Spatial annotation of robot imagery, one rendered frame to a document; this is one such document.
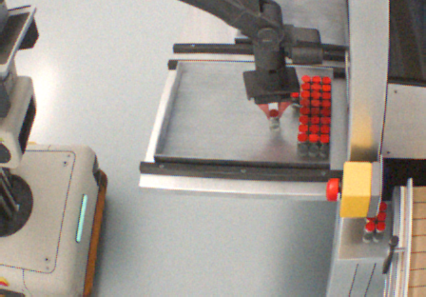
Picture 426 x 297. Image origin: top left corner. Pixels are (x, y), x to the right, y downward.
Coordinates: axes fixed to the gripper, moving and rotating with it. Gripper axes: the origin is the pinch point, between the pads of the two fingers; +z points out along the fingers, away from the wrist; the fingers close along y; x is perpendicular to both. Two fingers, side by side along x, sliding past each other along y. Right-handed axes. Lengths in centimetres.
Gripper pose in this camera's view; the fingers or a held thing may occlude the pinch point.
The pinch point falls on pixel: (273, 113)
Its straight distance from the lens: 131.5
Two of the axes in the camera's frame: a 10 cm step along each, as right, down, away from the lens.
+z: 1.0, 6.4, 7.6
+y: 9.9, -1.4, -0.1
